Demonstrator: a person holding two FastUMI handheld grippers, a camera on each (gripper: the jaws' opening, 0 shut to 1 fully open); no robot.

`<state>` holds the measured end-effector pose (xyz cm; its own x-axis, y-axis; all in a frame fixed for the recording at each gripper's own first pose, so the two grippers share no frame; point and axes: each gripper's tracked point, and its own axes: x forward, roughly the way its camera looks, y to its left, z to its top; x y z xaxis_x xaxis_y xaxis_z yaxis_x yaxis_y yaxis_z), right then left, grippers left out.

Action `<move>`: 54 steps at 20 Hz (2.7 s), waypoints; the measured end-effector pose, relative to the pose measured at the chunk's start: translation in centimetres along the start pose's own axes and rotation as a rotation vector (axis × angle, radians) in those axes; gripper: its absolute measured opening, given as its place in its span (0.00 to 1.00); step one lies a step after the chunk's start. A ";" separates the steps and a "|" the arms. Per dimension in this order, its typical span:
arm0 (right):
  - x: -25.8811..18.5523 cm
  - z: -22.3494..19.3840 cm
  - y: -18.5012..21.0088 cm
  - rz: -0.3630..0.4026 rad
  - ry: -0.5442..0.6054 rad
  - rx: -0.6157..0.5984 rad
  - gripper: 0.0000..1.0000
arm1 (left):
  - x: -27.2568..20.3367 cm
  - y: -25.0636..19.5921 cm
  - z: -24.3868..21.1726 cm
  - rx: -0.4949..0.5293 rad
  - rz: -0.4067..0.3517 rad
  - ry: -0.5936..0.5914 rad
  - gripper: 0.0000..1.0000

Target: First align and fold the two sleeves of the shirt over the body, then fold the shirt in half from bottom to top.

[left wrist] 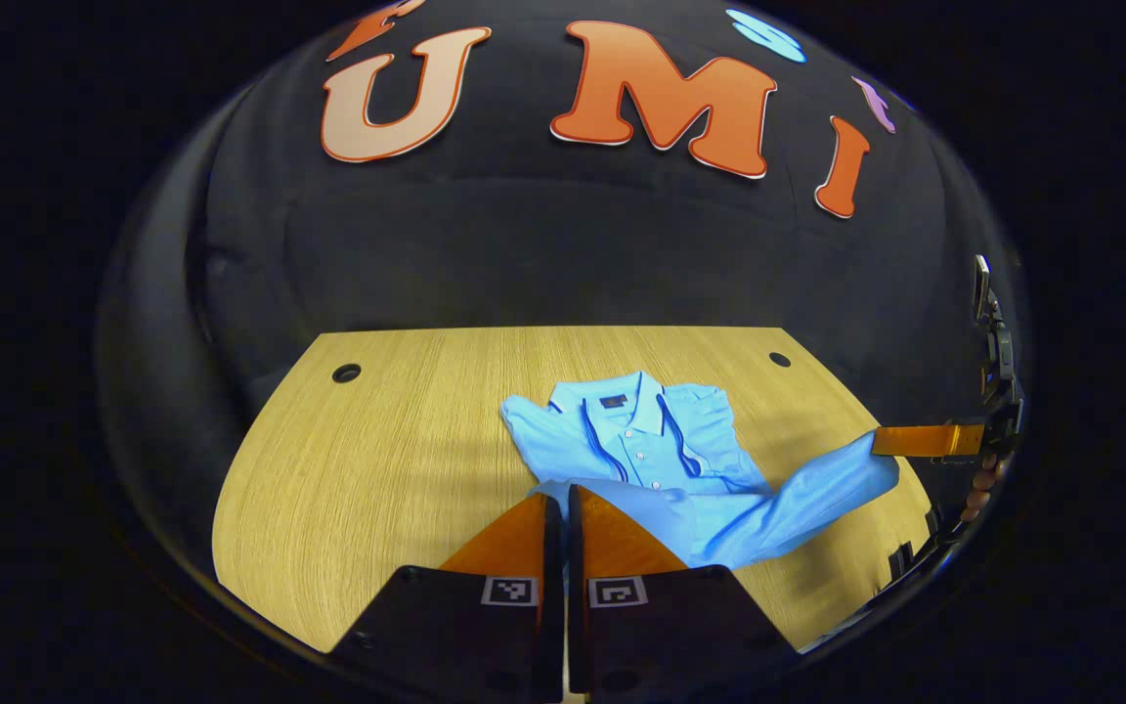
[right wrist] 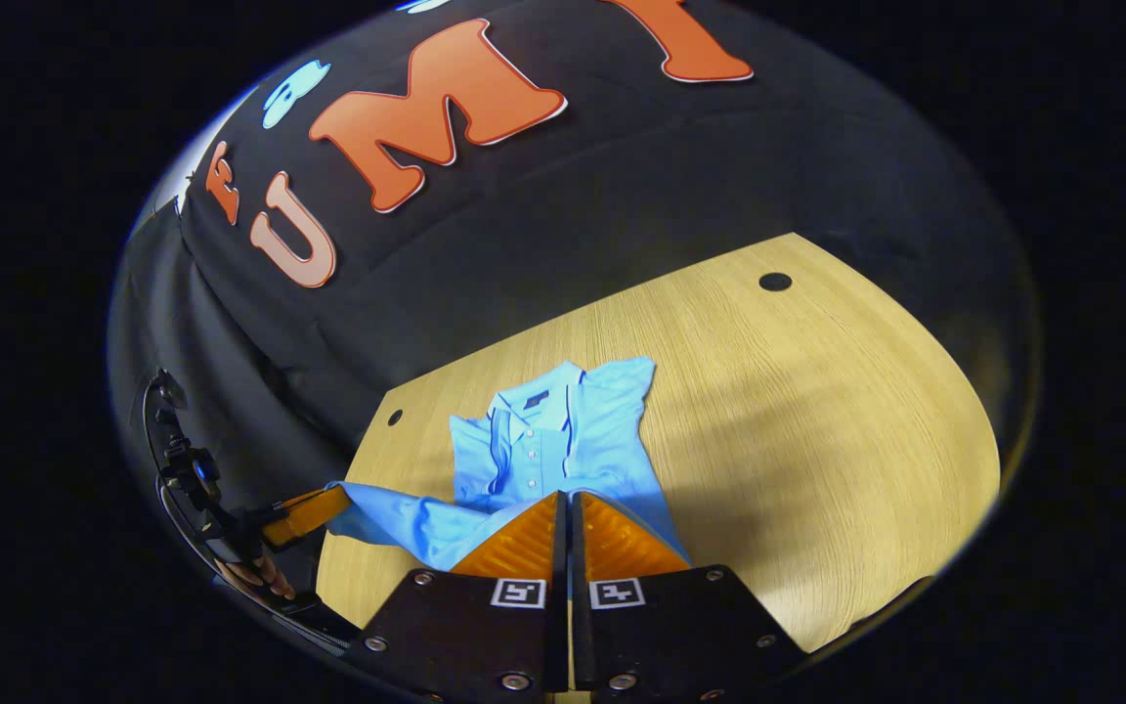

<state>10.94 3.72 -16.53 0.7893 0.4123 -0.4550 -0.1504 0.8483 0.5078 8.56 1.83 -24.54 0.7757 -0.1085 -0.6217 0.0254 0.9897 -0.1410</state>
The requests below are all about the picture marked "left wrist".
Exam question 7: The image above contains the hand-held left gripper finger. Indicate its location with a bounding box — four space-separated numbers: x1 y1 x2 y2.
567 484 804 701
328 492 565 704

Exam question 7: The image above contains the light blue T-shirt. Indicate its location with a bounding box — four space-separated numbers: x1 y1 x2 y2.
499 370 902 574

